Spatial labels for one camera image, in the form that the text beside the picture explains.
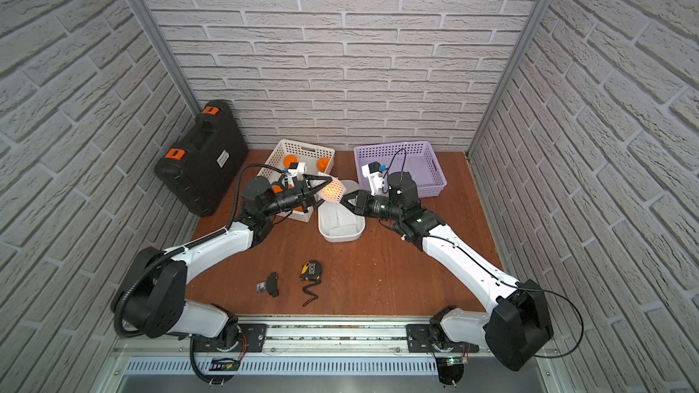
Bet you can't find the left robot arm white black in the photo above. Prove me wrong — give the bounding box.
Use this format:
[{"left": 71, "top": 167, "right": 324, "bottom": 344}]
[{"left": 111, "top": 175, "right": 335, "bottom": 349}]

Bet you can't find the white perforated plastic basket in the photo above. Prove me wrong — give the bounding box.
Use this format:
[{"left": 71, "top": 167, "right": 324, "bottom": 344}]
[{"left": 258, "top": 139, "right": 335, "bottom": 223}]

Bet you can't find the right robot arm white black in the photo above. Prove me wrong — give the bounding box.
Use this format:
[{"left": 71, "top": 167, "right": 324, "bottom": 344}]
[{"left": 340, "top": 172, "right": 553, "bottom": 371}]

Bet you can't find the white foam net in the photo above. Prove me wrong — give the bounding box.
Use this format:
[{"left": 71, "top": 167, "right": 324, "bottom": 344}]
[{"left": 328, "top": 207, "right": 359, "bottom": 237}]

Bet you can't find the white plastic tub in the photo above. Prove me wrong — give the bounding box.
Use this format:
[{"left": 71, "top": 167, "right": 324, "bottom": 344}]
[{"left": 318, "top": 202, "right": 366, "bottom": 243}]

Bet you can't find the aluminium mounting rail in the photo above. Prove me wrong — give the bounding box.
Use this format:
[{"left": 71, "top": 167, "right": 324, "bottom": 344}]
[{"left": 100, "top": 316, "right": 513, "bottom": 387}]

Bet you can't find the black plastic tool case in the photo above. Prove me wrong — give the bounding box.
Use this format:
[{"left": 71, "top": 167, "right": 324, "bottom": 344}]
[{"left": 154, "top": 99, "right": 249, "bottom": 218}]

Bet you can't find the yellow black tape measure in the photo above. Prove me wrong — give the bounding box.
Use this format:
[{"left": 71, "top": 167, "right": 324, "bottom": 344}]
[{"left": 300, "top": 260, "right": 322, "bottom": 283}]

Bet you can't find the purple perforated plastic basket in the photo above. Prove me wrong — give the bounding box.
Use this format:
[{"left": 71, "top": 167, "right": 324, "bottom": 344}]
[{"left": 353, "top": 141, "right": 447, "bottom": 198}]

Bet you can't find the small black gripper part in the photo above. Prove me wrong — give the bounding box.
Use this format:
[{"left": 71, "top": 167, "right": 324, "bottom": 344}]
[{"left": 256, "top": 272, "right": 280, "bottom": 298}]

